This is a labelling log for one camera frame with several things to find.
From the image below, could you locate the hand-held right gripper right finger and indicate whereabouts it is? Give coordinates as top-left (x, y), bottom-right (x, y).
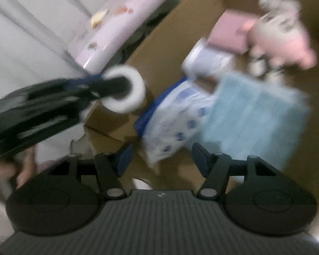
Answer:
top-left (192, 143), bottom-right (277, 200)

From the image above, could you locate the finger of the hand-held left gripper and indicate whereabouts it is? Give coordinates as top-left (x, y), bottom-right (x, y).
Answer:
top-left (82, 77), bottom-right (131, 102)
top-left (69, 74), bottom-right (107, 88)

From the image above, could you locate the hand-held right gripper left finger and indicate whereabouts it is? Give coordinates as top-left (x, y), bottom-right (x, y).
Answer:
top-left (48, 143), bottom-right (134, 200)

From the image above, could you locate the white tape roll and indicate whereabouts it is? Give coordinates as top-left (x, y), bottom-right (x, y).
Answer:
top-left (100, 65), bottom-right (147, 113)

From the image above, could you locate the blue and white packet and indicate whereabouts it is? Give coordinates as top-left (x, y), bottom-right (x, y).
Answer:
top-left (134, 76), bottom-right (221, 168)

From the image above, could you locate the light blue towel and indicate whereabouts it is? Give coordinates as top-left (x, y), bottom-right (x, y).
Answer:
top-left (201, 73), bottom-right (312, 162)

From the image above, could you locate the brown cardboard box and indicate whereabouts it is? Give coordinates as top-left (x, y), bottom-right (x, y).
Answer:
top-left (84, 0), bottom-right (319, 192)

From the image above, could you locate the white container blue label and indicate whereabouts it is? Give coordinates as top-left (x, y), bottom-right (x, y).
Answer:
top-left (181, 38), bottom-right (236, 78)

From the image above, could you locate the pink towel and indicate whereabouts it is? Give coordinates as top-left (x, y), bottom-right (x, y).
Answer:
top-left (209, 9), bottom-right (257, 55)

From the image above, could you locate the pink round plush toy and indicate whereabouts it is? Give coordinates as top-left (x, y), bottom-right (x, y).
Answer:
top-left (241, 0), bottom-right (317, 71)

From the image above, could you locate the person's left hand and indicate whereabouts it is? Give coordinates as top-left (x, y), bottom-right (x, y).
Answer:
top-left (0, 147), bottom-right (38, 190)

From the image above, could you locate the table with pink cover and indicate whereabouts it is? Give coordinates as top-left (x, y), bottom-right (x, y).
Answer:
top-left (66, 0), bottom-right (182, 75)

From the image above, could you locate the white curtain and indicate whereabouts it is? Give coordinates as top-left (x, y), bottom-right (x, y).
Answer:
top-left (0, 0), bottom-right (149, 104)

